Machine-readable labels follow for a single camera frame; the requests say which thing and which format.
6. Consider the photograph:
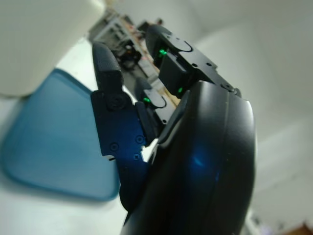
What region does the blue plastic tray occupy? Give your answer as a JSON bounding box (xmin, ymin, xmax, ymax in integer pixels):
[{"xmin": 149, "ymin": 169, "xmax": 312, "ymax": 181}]
[{"xmin": 0, "ymin": 68, "xmax": 121, "ymax": 203}]

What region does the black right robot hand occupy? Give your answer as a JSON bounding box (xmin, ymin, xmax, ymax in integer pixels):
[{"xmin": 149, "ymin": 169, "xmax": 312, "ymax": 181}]
[{"xmin": 90, "ymin": 24, "xmax": 257, "ymax": 235}]

